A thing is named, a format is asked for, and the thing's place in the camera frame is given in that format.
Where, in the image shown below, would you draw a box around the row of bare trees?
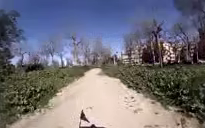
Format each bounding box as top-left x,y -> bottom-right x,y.
122,0 -> 205,68
14,32 -> 119,68

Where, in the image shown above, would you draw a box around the green ground vegetation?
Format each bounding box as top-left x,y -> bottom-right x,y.
101,62 -> 205,124
0,54 -> 93,128

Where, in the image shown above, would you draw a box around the pale apartment buildings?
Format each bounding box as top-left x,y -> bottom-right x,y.
120,28 -> 205,65

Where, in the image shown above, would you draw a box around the dark leafy tree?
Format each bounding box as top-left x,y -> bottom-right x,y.
0,8 -> 26,68

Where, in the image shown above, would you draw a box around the pale dirt path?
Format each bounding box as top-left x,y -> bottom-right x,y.
8,67 -> 204,128

